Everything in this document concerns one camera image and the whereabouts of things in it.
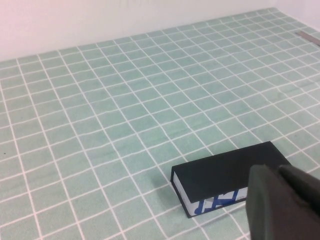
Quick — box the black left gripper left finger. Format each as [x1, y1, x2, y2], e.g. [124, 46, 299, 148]
[245, 163, 320, 240]

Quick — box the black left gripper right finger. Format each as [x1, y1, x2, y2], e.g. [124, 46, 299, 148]
[278, 164, 320, 216]

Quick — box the black glasses case printed side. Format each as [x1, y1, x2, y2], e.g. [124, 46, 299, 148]
[170, 140, 293, 220]

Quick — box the green white checked tablecloth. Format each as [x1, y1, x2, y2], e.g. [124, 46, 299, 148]
[0, 6, 320, 240]

